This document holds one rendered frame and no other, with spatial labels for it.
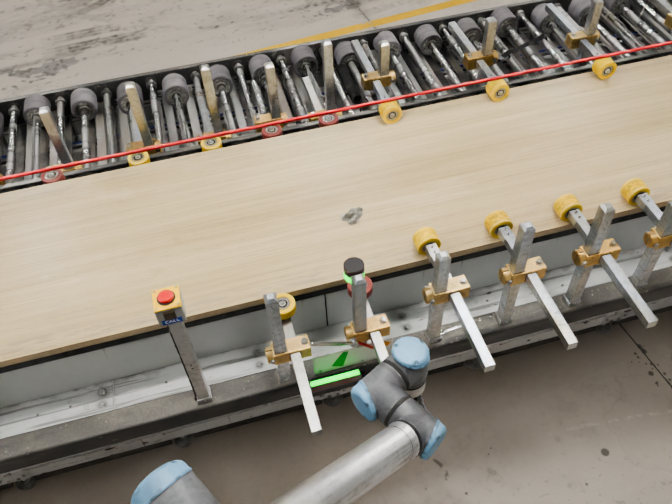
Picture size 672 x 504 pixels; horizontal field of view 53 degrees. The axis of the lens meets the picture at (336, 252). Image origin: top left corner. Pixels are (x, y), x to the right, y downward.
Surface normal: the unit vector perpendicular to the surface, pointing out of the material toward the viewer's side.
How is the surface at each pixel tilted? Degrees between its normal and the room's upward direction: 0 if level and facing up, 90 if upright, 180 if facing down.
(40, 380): 90
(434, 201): 0
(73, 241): 0
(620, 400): 0
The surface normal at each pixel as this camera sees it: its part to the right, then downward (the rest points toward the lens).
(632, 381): -0.04, -0.65
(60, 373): 0.26, 0.73
